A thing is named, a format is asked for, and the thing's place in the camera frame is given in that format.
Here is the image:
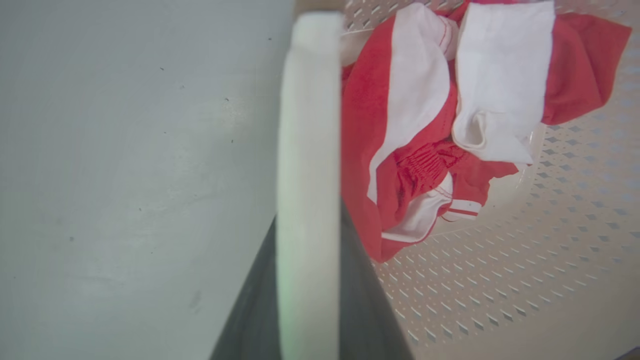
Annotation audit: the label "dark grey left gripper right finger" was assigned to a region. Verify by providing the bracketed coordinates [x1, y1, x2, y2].
[340, 199, 415, 360]

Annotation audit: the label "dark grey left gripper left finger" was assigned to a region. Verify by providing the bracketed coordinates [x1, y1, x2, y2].
[209, 216, 280, 360]

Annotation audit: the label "white perforated plastic laundry basket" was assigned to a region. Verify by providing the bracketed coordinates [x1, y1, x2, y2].
[275, 0, 640, 360]

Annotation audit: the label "red white striped shorts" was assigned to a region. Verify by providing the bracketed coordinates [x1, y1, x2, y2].
[341, 2, 519, 264]

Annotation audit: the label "red and white shirt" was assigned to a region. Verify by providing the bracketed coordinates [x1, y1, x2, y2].
[448, 0, 633, 165]

